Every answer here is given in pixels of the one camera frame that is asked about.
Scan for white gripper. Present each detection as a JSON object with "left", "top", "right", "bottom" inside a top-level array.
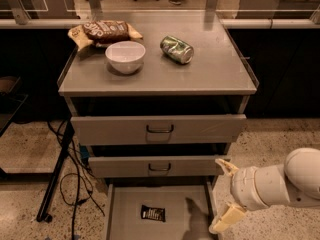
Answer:
[{"left": 209, "top": 158, "right": 268, "bottom": 234}]

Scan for black rxbar chocolate wrapper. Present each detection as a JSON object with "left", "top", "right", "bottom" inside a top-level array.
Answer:
[{"left": 140, "top": 205, "right": 166, "bottom": 222}]

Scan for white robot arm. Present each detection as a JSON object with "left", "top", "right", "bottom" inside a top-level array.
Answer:
[{"left": 209, "top": 148, "right": 320, "bottom": 234}]

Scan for grey bottom drawer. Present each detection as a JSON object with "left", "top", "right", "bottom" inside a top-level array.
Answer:
[{"left": 102, "top": 182, "right": 222, "bottom": 240}]

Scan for grey drawer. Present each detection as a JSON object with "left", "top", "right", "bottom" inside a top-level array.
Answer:
[
  {"left": 89, "top": 156, "right": 223, "bottom": 178},
  {"left": 102, "top": 182, "right": 222, "bottom": 240},
  {"left": 71, "top": 114, "right": 246, "bottom": 145}
]

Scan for grey drawer cabinet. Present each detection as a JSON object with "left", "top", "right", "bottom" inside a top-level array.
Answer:
[{"left": 57, "top": 9, "right": 260, "bottom": 240}]

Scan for grey middle drawer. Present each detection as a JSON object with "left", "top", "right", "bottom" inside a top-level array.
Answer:
[{"left": 89, "top": 156, "right": 223, "bottom": 178}]

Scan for grey top drawer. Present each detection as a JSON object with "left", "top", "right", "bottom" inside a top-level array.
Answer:
[{"left": 71, "top": 114, "right": 246, "bottom": 145}]

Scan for green soda can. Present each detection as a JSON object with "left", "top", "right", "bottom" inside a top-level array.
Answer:
[{"left": 160, "top": 35, "right": 194, "bottom": 65}]

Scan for white ceramic bowl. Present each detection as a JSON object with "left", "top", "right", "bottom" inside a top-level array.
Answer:
[{"left": 105, "top": 41, "right": 146, "bottom": 74}]

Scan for black stand leg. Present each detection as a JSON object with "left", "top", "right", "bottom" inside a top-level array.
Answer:
[{"left": 36, "top": 121, "right": 74, "bottom": 222}]

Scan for brown chip bag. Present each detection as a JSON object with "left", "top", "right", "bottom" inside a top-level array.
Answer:
[{"left": 68, "top": 20, "right": 143, "bottom": 51}]

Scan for dark side table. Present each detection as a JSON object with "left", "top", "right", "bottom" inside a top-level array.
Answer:
[{"left": 0, "top": 76, "right": 28, "bottom": 136}]

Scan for black floor cables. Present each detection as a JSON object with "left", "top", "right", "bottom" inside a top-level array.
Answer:
[{"left": 46, "top": 119, "right": 106, "bottom": 240}]

